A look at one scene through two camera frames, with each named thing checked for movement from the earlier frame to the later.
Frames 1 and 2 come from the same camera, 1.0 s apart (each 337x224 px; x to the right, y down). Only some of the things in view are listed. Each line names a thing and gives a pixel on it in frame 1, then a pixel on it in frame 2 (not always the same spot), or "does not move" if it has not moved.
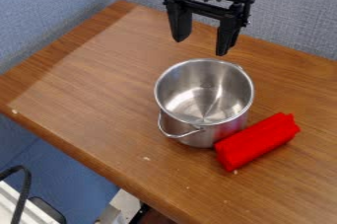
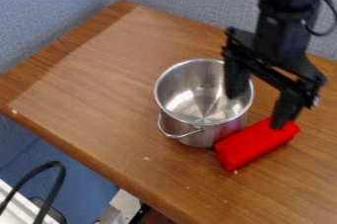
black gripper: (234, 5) -> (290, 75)
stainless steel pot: (202, 95) does not move
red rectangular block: (242, 148) does not move
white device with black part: (37, 210) does not move
